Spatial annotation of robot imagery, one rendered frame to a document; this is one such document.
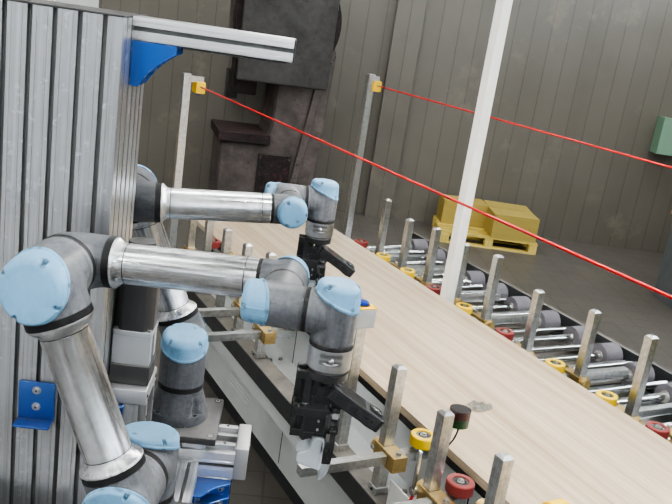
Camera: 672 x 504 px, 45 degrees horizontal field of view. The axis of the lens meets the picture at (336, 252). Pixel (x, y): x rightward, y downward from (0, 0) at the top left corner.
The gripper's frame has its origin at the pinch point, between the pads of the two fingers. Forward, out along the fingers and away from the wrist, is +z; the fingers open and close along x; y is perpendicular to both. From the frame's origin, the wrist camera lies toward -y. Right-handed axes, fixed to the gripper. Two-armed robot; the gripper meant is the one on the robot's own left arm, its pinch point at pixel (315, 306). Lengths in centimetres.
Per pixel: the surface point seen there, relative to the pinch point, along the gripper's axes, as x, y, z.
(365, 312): -30.6, -17.9, 10.9
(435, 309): -130, -62, 41
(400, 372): -8.7, -28.2, 20.3
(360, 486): -12, -23, 62
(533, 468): 1, -71, 42
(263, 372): -86, 11, 62
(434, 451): 13, -37, 33
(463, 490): 17, -46, 42
